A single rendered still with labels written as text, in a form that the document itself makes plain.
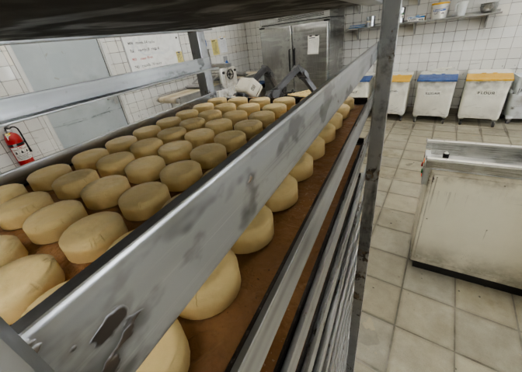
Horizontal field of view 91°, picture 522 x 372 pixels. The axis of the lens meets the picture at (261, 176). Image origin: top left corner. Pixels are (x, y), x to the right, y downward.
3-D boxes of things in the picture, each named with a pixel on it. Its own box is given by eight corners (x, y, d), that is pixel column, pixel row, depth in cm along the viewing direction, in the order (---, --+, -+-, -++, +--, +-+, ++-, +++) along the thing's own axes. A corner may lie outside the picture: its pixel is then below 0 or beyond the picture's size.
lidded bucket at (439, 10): (447, 17, 410) (450, 1, 400) (447, 17, 393) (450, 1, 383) (429, 19, 423) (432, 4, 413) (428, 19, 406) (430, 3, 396)
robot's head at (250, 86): (246, 92, 223) (253, 76, 223) (232, 90, 237) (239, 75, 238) (256, 100, 233) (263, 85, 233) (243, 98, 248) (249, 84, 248)
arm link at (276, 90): (294, 62, 239) (301, 60, 231) (301, 74, 246) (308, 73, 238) (264, 94, 229) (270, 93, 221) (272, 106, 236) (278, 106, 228)
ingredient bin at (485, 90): (454, 125, 420) (467, 76, 383) (456, 114, 463) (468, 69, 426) (497, 129, 390) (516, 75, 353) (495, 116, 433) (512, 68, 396)
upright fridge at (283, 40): (340, 109, 571) (345, -2, 473) (326, 121, 508) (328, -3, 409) (285, 106, 644) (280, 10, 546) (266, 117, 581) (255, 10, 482)
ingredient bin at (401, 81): (370, 120, 485) (375, 78, 448) (377, 111, 531) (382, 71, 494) (403, 122, 458) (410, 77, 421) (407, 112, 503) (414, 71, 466)
